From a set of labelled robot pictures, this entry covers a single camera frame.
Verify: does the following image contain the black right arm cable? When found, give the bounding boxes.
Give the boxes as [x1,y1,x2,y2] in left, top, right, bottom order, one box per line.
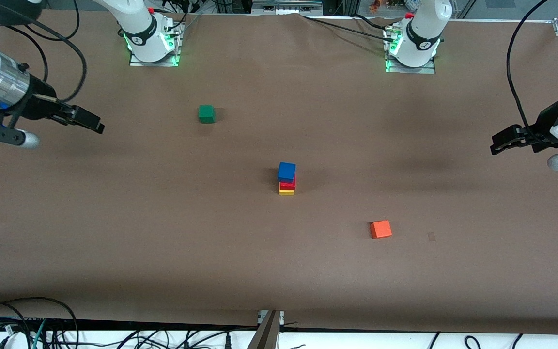
[0,0,88,103]

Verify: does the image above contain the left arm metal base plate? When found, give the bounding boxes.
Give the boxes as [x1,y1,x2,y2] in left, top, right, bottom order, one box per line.
[384,27,436,75]

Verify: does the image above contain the metal table clamp bracket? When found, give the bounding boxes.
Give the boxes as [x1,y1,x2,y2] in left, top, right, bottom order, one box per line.
[247,310,285,349]

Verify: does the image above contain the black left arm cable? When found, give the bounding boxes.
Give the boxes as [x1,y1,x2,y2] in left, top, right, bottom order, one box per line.
[506,0,551,139]

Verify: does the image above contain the orange cube block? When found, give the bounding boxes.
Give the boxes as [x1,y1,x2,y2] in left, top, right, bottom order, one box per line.
[370,220,393,240]

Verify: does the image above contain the black looped floor cable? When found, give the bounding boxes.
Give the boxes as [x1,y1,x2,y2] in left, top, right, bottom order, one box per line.
[0,297,80,349]

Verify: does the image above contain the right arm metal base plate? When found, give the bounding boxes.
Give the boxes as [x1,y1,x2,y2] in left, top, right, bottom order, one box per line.
[129,19,182,67]

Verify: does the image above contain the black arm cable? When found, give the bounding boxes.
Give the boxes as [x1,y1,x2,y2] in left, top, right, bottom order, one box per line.
[0,0,88,103]
[506,0,551,139]

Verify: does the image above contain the teal cable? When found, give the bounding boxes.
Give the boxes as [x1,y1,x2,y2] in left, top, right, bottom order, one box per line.
[31,320,48,349]

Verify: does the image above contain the silver aluminium frame rail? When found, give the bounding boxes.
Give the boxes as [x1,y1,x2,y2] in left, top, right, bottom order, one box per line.
[252,0,324,14]

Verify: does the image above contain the black base power cable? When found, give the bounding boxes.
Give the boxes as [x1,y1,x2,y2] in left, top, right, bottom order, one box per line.
[302,16,397,42]

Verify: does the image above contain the blue cube block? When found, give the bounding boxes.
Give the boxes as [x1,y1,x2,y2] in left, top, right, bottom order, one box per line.
[277,162,297,184]

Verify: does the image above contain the brown paper table cover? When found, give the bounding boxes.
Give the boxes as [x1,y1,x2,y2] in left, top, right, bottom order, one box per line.
[0,10,558,335]

